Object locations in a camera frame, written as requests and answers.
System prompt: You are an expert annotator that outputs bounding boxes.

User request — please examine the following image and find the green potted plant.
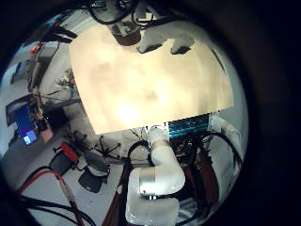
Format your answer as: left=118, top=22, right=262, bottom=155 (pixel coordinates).
left=56, top=69, right=77, bottom=90

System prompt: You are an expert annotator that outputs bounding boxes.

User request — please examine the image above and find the teal striped panel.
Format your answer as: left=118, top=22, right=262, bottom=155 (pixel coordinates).
left=167, top=114, right=211, bottom=139

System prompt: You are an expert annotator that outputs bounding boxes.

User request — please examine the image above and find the small red object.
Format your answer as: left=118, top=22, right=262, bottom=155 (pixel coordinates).
left=30, top=41, right=44, bottom=55

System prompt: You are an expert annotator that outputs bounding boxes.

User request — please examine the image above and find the black wiring under table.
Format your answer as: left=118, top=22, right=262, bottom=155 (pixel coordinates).
left=171, top=137, right=203, bottom=168

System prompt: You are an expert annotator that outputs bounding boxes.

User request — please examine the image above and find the black and red office chair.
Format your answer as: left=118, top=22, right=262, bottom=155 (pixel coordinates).
left=48, top=142, right=80, bottom=177

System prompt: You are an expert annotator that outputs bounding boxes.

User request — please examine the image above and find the black cable loop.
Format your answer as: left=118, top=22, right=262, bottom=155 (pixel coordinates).
left=87, top=0, right=139, bottom=26

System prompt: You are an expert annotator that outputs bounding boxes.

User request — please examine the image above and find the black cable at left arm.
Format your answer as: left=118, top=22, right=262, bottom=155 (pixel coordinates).
left=126, top=139, right=155, bottom=168

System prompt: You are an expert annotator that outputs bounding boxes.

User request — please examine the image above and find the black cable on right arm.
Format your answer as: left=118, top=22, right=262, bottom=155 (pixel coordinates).
left=200, top=131, right=245, bottom=172

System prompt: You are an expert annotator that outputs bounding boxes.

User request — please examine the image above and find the red cable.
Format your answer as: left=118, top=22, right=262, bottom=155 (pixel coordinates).
left=17, top=169, right=87, bottom=226

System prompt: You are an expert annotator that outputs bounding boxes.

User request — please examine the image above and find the black floor cable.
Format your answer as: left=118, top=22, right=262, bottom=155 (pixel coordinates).
left=18, top=194, right=97, bottom=226

